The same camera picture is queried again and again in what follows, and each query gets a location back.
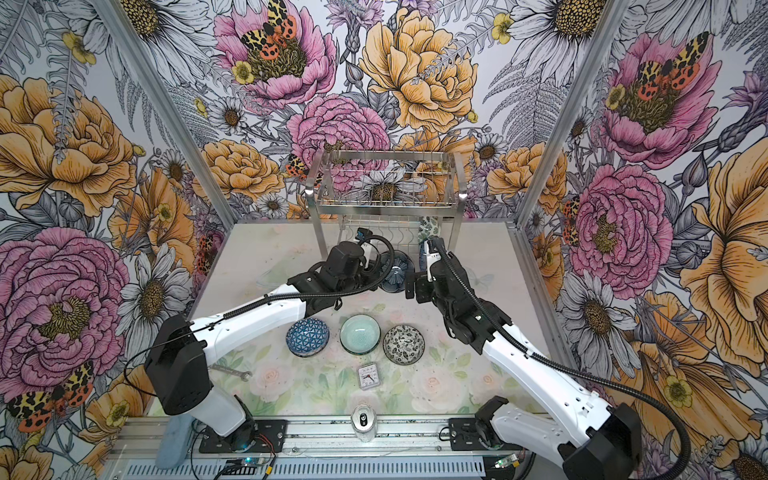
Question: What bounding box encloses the steel wrench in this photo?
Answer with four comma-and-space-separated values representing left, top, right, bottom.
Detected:
210, 364, 252, 382

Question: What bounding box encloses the blue triangle pattern bowl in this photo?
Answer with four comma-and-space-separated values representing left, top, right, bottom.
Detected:
285, 318, 330, 358

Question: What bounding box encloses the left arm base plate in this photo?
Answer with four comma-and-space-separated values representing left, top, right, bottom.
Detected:
199, 419, 288, 454

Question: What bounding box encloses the right black corrugated cable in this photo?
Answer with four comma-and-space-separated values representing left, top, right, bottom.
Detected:
431, 237, 692, 480

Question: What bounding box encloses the dark navy fan pattern bowl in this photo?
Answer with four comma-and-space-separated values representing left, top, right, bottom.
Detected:
379, 250, 415, 294

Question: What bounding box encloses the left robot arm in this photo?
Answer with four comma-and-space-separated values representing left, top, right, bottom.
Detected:
144, 230, 395, 437

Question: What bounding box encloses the mint green bowl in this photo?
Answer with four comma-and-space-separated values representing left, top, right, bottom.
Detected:
339, 314, 381, 355

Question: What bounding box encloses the green leaf pattern bowl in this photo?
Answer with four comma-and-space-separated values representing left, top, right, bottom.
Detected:
417, 216, 441, 243

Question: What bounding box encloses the left black corrugated cable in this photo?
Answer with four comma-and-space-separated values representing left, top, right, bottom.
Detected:
122, 233, 396, 385

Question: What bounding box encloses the silver can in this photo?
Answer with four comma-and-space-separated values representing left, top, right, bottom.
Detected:
351, 404, 377, 443

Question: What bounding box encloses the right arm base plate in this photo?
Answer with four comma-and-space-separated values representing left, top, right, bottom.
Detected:
448, 417, 512, 451

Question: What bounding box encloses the white vented cable duct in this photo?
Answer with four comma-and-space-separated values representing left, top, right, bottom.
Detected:
106, 456, 486, 479

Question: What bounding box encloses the steel two-tier dish rack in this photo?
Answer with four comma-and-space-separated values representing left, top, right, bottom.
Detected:
303, 149, 474, 258

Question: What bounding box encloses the aluminium mounting rail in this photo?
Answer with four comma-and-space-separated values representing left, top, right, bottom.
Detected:
107, 413, 541, 460

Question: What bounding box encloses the black white floral bowl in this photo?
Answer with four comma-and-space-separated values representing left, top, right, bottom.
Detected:
383, 324, 426, 366

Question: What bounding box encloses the green circuit board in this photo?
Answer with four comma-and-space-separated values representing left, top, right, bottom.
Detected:
494, 453, 520, 469

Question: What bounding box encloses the black corrugated cable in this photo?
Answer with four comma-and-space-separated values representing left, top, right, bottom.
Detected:
122, 233, 396, 385
431, 237, 692, 480

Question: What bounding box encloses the small white square clock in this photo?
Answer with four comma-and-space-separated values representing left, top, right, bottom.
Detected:
357, 363, 381, 390

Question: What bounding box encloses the grey blue sponge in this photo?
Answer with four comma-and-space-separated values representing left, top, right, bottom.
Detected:
155, 414, 194, 470

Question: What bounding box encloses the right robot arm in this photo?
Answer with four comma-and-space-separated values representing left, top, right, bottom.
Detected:
406, 236, 642, 479

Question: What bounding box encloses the blue floral bowl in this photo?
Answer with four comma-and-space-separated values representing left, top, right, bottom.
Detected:
418, 241, 428, 271

